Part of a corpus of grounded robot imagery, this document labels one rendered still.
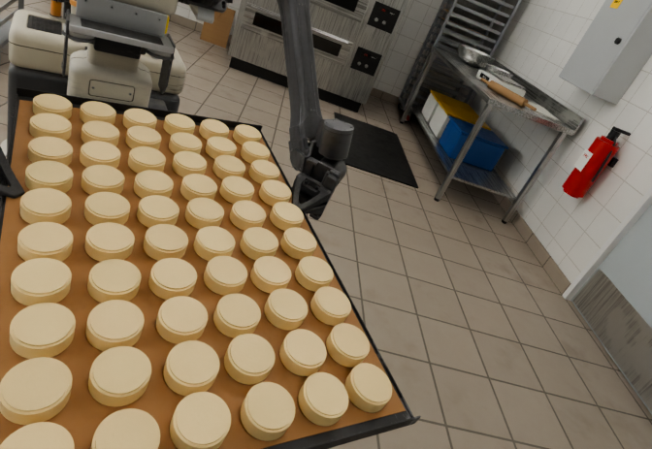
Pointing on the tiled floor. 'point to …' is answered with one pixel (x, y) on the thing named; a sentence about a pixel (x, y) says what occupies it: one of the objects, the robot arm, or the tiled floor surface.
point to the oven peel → (212, 33)
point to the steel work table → (567, 120)
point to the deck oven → (330, 26)
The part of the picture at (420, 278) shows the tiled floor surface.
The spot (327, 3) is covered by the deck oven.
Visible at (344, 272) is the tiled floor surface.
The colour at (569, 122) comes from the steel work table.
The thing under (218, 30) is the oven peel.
